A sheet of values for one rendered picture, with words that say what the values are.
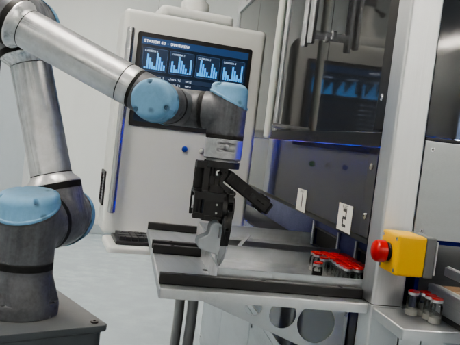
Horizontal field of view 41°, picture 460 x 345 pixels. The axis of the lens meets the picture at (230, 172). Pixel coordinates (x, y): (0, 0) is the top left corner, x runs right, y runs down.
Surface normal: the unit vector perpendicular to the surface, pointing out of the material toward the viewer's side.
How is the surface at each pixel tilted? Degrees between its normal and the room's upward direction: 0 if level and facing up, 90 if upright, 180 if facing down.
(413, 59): 90
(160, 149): 90
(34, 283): 73
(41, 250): 90
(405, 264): 90
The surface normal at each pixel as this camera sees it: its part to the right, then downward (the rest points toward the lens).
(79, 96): 0.16, 0.07
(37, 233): 0.62, 0.11
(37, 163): -0.22, 0.04
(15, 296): 0.26, -0.22
